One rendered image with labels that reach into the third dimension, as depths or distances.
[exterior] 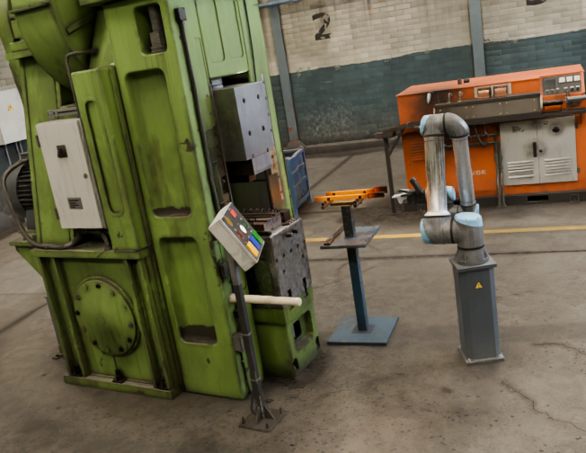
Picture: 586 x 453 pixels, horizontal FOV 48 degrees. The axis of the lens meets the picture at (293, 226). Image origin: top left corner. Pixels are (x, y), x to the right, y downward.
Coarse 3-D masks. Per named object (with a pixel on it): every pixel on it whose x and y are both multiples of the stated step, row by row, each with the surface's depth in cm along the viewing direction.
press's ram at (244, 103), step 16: (224, 96) 362; (240, 96) 362; (256, 96) 376; (224, 112) 365; (240, 112) 362; (256, 112) 376; (224, 128) 368; (240, 128) 363; (256, 128) 376; (224, 144) 372; (240, 144) 366; (256, 144) 376; (272, 144) 391; (240, 160) 370
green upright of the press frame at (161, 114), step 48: (144, 0) 338; (192, 0) 349; (144, 48) 350; (192, 48) 349; (144, 96) 363; (192, 96) 349; (144, 144) 371; (192, 144) 350; (144, 192) 376; (192, 192) 359; (192, 240) 377; (192, 288) 388; (192, 336) 400; (192, 384) 404; (240, 384) 386
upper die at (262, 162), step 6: (258, 156) 378; (264, 156) 384; (270, 156) 389; (228, 162) 380; (234, 162) 378; (240, 162) 376; (246, 162) 374; (252, 162) 372; (258, 162) 378; (264, 162) 384; (270, 162) 389; (228, 168) 381; (234, 168) 380; (240, 168) 378; (246, 168) 375; (252, 168) 374; (258, 168) 378; (264, 168) 383; (228, 174) 383; (234, 174) 381; (240, 174) 379; (246, 174) 377; (252, 174) 375
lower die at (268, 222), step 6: (246, 216) 399; (252, 216) 397; (258, 216) 394; (264, 216) 392; (270, 216) 390; (276, 216) 394; (252, 222) 390; (258, 222) 388; (264, 222) 386; (270, 222) 388; (276, 222) 394; (258, 228) 385; (264, 228) 383; (270, 228) 388
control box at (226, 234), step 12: (228, 204) 346; (228, 216) 331; (240, 216) 347; (216, 228) 319; (228, 228) 319; (240, 228) 333; (252, 228) 350; (228, 240) 320; (240, 240) 322; (228, 252) 322; (240, 252) 321; (240, 264) 323; (252, 264) 323
